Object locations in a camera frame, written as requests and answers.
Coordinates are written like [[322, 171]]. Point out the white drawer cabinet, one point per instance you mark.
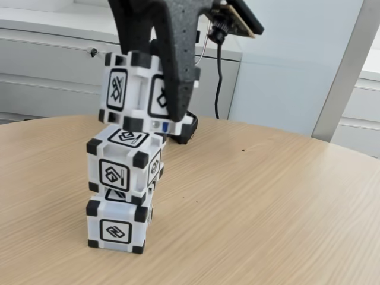
[[29, 74]]

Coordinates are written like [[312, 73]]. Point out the white cube zigzag symbol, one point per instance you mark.
[[115, 233]]

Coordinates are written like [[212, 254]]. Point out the grey metal frame post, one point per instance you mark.
[[341, 83]]

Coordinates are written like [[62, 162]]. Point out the camera board on mount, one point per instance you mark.
[[237, 17]]

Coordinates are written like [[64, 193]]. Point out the white low cabinet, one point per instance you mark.
[[365, 118]]

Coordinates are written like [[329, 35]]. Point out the black cabinet key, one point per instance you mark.
[[94, 53]]

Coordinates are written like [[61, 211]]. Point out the black table clamp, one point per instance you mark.
[[184, 139]]

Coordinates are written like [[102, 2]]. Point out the white cube crossed symbol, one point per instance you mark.
[[115, 89]]

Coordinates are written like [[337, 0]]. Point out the white cube nested-box symbol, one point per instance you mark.
[[114, 175]]

